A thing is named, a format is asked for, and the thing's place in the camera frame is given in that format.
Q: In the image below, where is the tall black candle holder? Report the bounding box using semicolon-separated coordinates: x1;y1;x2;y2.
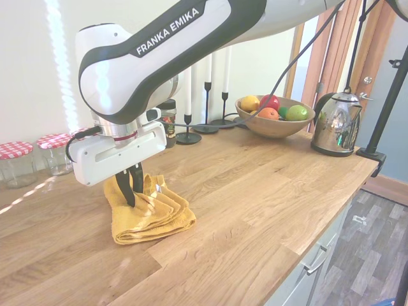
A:
193;81;221;135

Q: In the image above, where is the white kitchen cabinet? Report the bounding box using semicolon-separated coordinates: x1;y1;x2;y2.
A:
273;191;356;306

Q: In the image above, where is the short black candle holder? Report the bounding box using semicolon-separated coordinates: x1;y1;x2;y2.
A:
175;113;203;145

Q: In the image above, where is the yellow lemon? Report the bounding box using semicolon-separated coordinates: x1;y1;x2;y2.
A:
240;95;261;113

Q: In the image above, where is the wooden door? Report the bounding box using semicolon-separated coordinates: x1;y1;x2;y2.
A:
346;0;398;106

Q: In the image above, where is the spice jar black lid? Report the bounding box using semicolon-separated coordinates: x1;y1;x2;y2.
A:
158;98;178;150

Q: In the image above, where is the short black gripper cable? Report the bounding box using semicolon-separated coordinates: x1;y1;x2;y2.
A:
65;126;100;162

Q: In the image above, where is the medium black candle holder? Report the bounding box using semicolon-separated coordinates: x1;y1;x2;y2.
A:
210;91;238;126

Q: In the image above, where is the thin black cord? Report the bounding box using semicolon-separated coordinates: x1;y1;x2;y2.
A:
346;0;383;93

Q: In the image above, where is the red apple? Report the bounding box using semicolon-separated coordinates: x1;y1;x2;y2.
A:
259;94;282;112

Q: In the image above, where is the metal drawer handle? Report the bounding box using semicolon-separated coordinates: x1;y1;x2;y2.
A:
302;245;330;275

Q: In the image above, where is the black camera stand clamp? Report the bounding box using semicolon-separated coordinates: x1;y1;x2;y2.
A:
356;47;408;178

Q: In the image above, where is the wooden door frame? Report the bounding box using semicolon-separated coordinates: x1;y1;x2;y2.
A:
285;0;361;109

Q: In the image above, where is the orange fruit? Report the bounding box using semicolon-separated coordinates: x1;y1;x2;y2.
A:
257;107;281;120

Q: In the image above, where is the white taper candle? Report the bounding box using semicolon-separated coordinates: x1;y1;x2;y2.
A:
222;46;232;94
184;66;193;115
203;54;213;84

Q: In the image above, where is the stainless steel kettle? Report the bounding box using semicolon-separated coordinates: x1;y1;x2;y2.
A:
310;86;364;158

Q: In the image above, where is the yellow towel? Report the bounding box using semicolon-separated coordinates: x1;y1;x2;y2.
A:
103;173;197;245

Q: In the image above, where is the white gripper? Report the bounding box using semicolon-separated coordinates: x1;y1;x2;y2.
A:
68;120;168;208

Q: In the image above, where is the wooden fruit bowl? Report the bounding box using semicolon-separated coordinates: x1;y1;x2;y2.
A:
235;94;316;139

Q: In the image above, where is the glass jar red checkered lid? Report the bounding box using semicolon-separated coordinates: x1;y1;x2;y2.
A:
0;141;34;189
35;133;75;177

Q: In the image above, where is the green apple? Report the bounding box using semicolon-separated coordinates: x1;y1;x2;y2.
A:
285;105;309;122

